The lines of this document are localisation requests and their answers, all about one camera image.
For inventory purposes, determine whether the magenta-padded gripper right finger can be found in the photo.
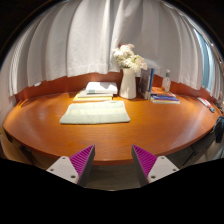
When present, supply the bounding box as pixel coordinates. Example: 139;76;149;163
131;144;180;187

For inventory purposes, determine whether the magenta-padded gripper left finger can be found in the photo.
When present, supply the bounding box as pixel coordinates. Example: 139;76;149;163
46;144;96;188

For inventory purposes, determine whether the pale green towel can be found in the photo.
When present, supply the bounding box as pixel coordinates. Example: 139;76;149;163
59;100;131;125

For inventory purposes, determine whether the blue flat book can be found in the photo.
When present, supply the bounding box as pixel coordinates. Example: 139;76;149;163
149;94;181;104

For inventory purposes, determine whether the yellow book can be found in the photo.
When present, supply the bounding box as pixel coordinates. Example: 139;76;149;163
72;92;114;103

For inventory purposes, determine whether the grey book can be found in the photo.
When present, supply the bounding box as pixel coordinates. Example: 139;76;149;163
77;89;114;99

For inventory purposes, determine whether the orange flat book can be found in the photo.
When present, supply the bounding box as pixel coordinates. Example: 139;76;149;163
151;86;176;98

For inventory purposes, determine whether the red and white booklet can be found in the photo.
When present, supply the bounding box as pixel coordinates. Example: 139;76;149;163
197;97;213;108

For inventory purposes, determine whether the clear plastic bottle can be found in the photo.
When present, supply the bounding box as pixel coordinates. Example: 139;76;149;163
161;69;172;94

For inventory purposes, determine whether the blue upright book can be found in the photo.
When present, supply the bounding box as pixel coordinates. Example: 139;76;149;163
147;68;156;100

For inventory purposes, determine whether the dark upright book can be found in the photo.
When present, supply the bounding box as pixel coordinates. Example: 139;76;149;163
138;68;152;99

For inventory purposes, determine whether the white ceramic vase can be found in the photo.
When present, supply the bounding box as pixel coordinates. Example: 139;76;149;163
118;67;138;100

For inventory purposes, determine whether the white book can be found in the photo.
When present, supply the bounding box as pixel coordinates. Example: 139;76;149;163
85;81;119;95

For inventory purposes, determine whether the white flower bouquet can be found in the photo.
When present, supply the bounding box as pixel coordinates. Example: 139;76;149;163
111;43;148;74

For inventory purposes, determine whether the window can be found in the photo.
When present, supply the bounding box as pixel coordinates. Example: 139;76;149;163
194;28;216;93

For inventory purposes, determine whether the white curtain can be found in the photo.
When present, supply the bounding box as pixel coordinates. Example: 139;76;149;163
6;0;224;98

